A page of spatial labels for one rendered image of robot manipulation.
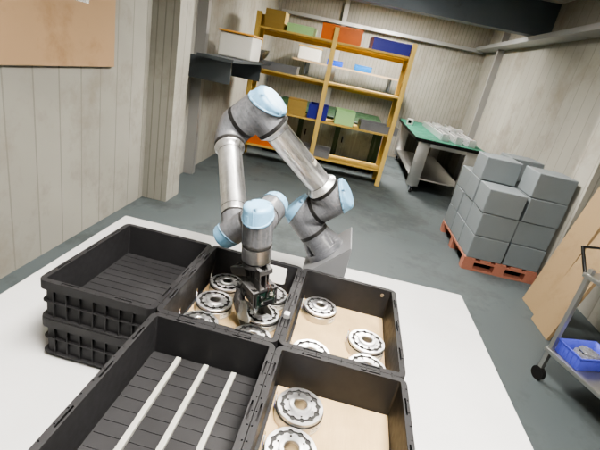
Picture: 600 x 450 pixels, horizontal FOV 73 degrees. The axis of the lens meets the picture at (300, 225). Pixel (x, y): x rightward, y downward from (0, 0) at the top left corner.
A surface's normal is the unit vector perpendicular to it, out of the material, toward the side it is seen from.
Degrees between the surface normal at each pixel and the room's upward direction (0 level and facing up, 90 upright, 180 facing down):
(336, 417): 0
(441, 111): 90
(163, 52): 90
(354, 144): 90
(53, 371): 0
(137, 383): 0
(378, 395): 90
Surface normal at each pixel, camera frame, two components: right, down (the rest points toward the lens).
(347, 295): -0.16, 0.34
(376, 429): 0.19, -0.91
